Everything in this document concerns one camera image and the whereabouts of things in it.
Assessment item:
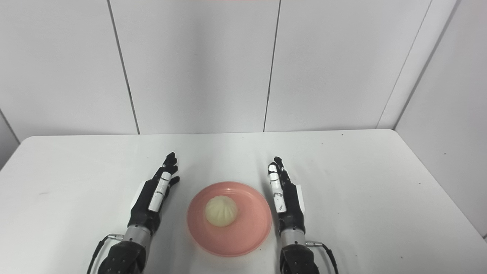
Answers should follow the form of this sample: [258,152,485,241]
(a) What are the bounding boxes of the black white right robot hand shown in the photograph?
[267,156,306,235]

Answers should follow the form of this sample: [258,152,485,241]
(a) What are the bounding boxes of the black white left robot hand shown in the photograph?
[127,152,181,237]

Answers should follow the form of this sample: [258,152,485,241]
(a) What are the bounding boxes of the pink round plate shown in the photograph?
[186,181,273,258]

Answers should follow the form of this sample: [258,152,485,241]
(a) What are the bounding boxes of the pale yellow steamed bun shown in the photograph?
[205,195,239,228]

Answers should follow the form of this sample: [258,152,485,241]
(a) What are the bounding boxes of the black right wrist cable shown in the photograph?
[306,240,339,274]

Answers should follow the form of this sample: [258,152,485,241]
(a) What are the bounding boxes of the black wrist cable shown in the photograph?
[86,234,124,274]
[306,240,339,274]

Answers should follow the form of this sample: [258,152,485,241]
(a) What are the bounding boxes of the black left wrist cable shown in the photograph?
[86,234,124,274]

